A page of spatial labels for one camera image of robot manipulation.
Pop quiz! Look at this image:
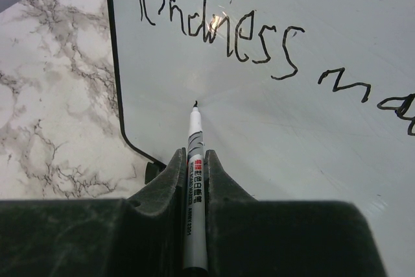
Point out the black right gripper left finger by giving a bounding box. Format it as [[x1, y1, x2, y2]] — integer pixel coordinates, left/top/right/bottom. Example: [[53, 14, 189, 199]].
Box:
[[1, 149, 186, 276]]

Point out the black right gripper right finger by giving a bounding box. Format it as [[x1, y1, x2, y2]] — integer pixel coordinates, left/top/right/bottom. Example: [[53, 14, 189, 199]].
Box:
[[205, 150, 386, 276]]

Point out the black whiteboard marker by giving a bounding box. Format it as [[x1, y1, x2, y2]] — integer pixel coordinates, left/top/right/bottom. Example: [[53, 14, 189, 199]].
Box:
[[182, 102, 209, 276]]

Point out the black framed whiteboard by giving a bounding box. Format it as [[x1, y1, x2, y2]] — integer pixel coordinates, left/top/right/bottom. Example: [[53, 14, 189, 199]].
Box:
[[108, 0, 414, 276]]

